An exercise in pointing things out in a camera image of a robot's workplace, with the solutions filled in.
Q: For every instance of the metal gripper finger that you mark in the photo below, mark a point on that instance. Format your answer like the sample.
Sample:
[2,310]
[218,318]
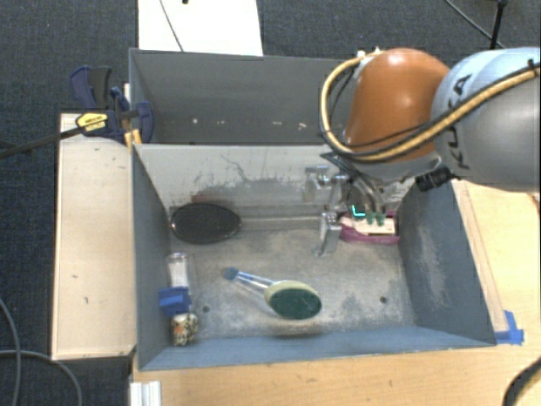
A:
[318,184]
[329,235]

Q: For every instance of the purple and beige flat object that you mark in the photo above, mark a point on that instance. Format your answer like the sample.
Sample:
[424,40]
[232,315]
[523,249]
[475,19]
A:
[369,236]

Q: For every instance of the grey metal bin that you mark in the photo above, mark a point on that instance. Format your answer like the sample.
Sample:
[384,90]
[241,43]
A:
[296,269]

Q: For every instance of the green sponge dish brush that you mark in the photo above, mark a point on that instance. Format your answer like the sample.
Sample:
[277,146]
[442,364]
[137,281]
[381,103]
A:
[295,303]

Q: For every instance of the black oval object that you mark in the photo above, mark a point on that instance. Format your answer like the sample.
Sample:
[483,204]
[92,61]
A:
[205,223]

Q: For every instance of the small clear plastic bottle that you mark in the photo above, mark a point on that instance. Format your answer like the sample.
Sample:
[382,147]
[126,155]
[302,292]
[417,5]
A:
[177,271]

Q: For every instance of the speckled beige stone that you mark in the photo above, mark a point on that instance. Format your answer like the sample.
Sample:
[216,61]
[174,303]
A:
[184,330]

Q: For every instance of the pale wood board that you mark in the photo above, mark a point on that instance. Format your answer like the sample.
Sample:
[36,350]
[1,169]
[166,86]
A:
[95,248]

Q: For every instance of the black cylinder on white bracket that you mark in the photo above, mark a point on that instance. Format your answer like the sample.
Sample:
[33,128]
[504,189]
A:
[433,179]

